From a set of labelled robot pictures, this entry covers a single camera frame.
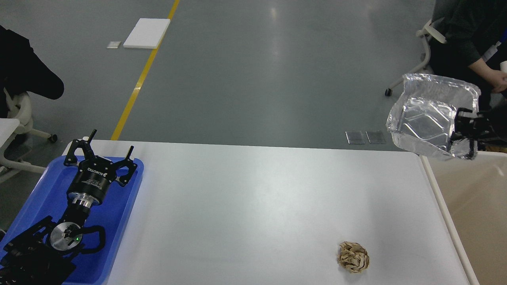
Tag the white chair at left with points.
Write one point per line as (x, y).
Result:
(20, 107)

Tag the small grey floor plate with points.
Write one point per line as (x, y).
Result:
(113, 45)

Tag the white side table corner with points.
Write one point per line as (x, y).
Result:
(7, 128)

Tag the right metal floor plate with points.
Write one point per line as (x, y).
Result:
(375, 137)

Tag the white foam board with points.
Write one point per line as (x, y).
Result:
(147, 33)

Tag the metal floor plate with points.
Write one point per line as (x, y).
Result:
(375, 137)
(355, 137)

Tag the white paper cup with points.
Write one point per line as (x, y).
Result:
(503, 66)

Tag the person in green sweater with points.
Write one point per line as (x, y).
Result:
(475, 47)

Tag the blue plastic tray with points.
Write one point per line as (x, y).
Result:
(71, 221)

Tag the black jacket on chair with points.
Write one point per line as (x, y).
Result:
(21, 70)

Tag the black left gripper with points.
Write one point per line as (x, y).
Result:
(92, 178)

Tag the beige plastic bin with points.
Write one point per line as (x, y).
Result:
(472, 196)

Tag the white office chair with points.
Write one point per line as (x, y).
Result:
(425, 34)

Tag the aluminium foil tray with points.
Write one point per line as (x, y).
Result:
(423, 119)

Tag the left metal floor plate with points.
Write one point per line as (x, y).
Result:
(355, 137)

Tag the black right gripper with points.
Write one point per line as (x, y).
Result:
(488, 127)

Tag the crumpled brown paper ball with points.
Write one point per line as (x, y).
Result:
(352, 257)

